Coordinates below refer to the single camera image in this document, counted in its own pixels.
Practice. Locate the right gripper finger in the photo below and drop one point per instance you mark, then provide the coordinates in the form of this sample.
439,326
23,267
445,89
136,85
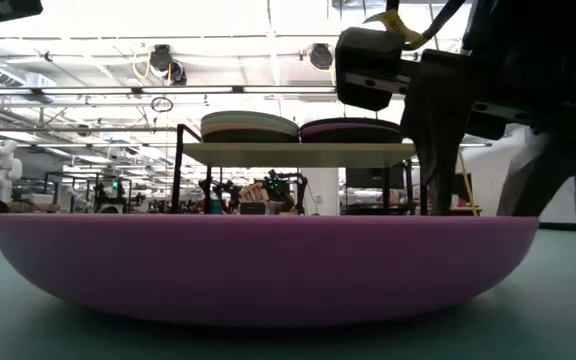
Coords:
438,140
553,160

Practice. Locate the black frame workstation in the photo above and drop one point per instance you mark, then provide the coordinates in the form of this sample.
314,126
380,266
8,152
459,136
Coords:
110,202

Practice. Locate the black monitor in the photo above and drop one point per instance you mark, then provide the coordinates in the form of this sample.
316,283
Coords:
363,177

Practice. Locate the white pillar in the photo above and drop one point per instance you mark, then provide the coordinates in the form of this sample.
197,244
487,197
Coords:
325,190

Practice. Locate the pale green round plate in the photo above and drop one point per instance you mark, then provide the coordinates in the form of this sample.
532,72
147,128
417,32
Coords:
248,117

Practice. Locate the background black robot arm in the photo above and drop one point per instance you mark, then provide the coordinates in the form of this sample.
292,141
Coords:
278,189

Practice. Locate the white shelf with black frame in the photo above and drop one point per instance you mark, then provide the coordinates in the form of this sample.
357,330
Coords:
293,155

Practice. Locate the large purple bowl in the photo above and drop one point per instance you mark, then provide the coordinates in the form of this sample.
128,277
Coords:
268,270

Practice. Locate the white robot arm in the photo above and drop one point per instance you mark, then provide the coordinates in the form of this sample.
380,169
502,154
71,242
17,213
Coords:
0,170

